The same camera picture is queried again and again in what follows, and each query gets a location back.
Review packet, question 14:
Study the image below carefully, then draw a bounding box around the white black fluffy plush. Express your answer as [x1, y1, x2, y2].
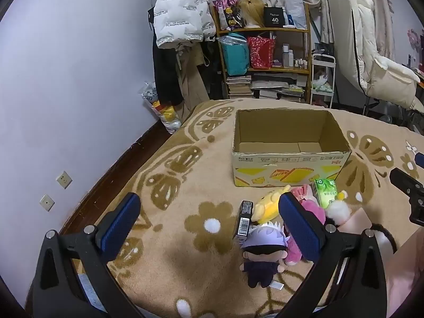
[325, 191, 352, 226]

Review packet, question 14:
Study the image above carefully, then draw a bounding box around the pink plush toy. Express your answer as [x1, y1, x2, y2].
[284, 184, 327, 267]

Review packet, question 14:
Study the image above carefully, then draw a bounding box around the yellow dog plush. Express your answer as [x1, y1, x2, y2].
[251, 185, 291, 225]

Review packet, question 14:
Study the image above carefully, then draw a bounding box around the black tissue pack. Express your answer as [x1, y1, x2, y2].
[233, 200, 254, 243]

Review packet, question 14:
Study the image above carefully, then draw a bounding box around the pink white plush slipper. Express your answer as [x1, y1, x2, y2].
[338, 208, 398, 263]

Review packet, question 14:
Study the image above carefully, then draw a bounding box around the green tissue pack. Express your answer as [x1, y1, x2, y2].
[312, 179, 338, 209]

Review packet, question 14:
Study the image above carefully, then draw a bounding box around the white-haired doll plush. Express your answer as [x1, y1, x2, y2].
[240, 221, 290, 289]

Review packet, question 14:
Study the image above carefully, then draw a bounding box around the beige floral blanket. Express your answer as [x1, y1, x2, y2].
[59, 97, 424, 318]

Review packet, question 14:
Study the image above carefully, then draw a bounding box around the white metal cart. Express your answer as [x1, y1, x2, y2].
[310, 52, 336, 108]

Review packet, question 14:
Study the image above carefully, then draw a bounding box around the open cardboard box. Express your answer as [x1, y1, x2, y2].
[232, 108, 351, 187]

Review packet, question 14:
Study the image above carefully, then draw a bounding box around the white padded chair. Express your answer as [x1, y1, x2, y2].
[328, 0, 423, 113]

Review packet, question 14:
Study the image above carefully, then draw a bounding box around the wooden shelf unit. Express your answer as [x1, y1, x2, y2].
[213, 0, 312, 100]

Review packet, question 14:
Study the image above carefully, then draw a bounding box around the plastic bag with toys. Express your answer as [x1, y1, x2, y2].
[139, 82, 181, 134]

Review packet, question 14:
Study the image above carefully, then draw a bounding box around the red patterned bag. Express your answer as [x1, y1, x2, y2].
[247, 37, 275, 70]

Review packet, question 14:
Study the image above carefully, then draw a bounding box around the stack of books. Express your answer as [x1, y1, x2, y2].
[226, 76, 252, 98]

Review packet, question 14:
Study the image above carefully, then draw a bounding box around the black box with 40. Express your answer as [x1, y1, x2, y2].
[264, 7, 285, 28]

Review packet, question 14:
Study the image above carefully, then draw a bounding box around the teal bag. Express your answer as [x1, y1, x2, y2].
[218, 32, 249, 76]

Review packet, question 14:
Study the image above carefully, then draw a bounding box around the blonde wig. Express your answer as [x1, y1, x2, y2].
[238, 0, 266, 28]

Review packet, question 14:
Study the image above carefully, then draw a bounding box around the beige coat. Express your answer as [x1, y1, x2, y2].
[177, 44, 209, 111]

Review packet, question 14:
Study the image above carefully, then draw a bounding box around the white puffer jacket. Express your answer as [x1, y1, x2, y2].
[153, 0, 216, 50]

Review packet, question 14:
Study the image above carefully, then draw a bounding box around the lower wall socket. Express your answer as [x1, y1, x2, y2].
[39, 194, 55, 212]

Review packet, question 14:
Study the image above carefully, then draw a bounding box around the wall socket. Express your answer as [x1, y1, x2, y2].
[56, 171, 73, 189]
[39, 194, 55, 212]

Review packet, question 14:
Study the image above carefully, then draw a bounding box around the upper wall socket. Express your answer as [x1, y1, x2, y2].
[56, 171, 73, 189]

